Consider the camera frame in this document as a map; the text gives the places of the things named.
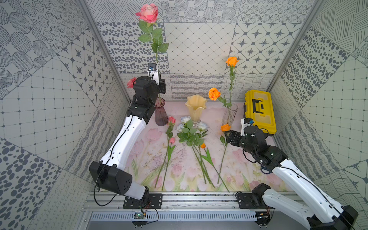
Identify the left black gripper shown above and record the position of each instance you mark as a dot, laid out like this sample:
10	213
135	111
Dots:
161	86

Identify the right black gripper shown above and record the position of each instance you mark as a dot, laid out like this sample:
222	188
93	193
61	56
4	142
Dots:
236	134

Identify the pink rose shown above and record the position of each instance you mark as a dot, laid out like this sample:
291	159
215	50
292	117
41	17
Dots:
148	17
131	83
169	133

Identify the orange rose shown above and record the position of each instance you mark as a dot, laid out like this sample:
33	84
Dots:
224	128
215	94
231	63

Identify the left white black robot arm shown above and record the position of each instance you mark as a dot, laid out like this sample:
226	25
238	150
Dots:
109	173

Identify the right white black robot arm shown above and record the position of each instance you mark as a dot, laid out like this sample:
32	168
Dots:
319	211

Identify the clear glass vase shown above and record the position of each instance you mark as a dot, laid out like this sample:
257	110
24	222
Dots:
229	115

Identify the purple glass vase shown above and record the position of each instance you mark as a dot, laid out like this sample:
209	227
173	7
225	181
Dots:
161	118

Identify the yellow black toolbox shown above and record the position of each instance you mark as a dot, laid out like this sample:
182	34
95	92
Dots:
258	106

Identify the orange tulip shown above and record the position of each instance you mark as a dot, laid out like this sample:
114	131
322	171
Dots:
208	158

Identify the cream ruffled glass vase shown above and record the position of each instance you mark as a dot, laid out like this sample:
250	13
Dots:
196	104

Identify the left circuit board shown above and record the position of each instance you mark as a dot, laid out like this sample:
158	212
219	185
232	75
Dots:
139	219

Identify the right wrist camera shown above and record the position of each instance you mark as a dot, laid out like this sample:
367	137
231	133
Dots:
245	122

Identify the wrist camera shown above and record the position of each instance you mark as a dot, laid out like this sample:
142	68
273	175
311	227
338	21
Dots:
245	122
153	72

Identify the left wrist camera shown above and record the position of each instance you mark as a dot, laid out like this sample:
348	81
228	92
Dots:
153	72

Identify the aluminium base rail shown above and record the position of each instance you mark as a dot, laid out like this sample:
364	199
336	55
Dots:
171	201

